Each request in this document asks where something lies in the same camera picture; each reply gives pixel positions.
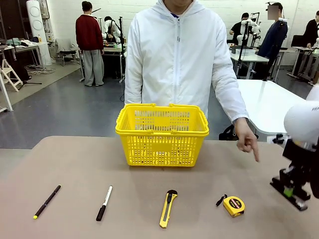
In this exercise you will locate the grey chair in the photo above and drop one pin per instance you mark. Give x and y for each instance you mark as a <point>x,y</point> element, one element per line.
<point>66,48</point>

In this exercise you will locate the person's right forearm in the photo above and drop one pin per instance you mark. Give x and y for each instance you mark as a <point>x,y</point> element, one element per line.
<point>133,84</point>

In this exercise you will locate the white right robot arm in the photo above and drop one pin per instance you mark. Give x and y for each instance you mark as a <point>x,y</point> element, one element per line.
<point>301,119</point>

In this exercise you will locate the black highlighter pen yellow tip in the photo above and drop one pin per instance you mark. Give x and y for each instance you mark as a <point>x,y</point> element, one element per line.
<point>47,201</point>

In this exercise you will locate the cluttered white work table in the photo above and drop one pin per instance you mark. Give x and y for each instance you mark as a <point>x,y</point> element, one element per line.
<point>22,46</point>

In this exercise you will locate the yellow plastic shopping basket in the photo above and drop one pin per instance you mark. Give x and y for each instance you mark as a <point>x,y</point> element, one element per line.
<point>162,152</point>

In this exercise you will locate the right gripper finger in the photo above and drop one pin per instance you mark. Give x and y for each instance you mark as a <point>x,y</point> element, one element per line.
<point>302,196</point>
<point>282,183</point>

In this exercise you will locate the black tripod stand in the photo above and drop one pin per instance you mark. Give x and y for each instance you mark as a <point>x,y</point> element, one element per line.
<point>121,44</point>

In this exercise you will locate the black bag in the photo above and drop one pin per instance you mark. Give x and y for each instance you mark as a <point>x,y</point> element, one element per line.
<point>228,133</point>

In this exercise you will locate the white background desk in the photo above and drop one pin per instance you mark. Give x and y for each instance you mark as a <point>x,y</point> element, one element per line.
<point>249,58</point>

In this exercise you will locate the white black marker pen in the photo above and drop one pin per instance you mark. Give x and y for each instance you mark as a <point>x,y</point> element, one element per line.
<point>104,203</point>

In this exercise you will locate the background table with green items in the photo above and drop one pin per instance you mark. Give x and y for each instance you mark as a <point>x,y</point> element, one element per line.
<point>112,48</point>

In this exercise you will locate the person's left hand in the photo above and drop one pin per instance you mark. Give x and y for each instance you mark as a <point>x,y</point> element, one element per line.
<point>245,142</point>

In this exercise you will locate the seated person in black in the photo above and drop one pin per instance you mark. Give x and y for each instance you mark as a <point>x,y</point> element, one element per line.
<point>238,27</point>

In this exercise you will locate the person's left forearm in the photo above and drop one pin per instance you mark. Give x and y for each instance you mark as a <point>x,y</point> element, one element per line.
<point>231,99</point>

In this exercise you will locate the white tower air conditioner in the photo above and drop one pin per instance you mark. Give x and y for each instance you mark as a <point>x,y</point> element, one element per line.
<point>35,25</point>

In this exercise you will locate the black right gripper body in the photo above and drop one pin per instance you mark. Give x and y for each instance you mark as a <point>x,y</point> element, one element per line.
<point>307,161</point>

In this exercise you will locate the person in navy jacket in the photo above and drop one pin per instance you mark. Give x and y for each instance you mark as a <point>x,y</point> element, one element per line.
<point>272,39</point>

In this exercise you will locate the white rounded table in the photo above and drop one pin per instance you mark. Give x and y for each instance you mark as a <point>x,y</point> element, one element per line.
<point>269,104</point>

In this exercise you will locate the person in red sweater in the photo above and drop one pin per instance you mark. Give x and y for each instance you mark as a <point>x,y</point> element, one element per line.
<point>89,32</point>

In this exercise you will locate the grey table leg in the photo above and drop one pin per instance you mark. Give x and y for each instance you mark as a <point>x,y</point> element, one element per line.
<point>5,94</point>

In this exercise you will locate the grey frame desk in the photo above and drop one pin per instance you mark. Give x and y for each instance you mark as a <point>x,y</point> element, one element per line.
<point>301,49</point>

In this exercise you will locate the white wooden step stool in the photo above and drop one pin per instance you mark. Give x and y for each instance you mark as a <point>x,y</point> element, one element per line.
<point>10,74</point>

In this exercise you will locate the clear plastic bin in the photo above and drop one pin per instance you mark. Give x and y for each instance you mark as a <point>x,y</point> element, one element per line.
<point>245,51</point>

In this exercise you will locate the yellow black utility knife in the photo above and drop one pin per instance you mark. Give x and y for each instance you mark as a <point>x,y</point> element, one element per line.
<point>166,206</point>

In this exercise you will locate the person in white hoodie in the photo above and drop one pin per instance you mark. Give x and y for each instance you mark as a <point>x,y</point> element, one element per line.
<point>174,62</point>

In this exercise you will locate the white humanoid robot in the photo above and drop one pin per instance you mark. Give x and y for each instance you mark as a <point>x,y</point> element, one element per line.
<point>251,25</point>

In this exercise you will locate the yellow tape measure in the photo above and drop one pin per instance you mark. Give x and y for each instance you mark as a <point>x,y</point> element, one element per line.
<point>233,205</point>

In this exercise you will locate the person in black jacket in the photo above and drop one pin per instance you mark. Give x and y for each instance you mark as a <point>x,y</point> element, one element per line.
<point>312,31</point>

